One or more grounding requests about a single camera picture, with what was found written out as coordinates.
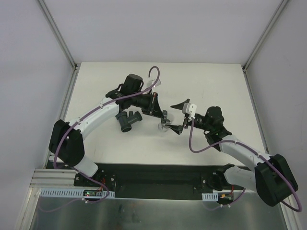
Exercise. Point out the right white cable duct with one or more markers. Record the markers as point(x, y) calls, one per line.
point(210, 197)

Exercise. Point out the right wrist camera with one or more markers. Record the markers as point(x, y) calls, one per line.
point(189, 109)

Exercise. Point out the left aluminium corner post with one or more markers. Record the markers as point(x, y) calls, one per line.
point(57, 33)

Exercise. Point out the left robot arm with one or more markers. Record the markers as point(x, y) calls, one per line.
point(127, 103)

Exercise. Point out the aluminium frame rail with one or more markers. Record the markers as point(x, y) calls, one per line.
point(52, 178)

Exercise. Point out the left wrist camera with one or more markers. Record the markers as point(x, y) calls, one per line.
point(152, 84)

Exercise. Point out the aluminium corner post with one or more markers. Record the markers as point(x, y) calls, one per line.
point(57, 33)
point(268, 28)

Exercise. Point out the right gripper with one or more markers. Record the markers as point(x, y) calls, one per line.
point(187, 120)

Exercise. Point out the left white cable duct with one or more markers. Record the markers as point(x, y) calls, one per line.
point(75, 193)

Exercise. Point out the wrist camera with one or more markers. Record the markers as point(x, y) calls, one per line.
point(189, 109)
point(152, 84)

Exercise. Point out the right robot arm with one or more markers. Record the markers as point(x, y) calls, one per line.
point(269, 176)

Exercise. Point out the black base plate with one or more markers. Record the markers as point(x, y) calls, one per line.
point(169, 182)

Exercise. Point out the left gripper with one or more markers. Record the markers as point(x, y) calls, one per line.
point(153, 104)

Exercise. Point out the white cable duct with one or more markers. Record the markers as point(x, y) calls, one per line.
point(75, 193)
point(210, 197)

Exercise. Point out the grey pipe tee fitting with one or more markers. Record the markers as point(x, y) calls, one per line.
point(127, 119)

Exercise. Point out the right aluminium corner post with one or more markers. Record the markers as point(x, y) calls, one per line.
point(268, 28)

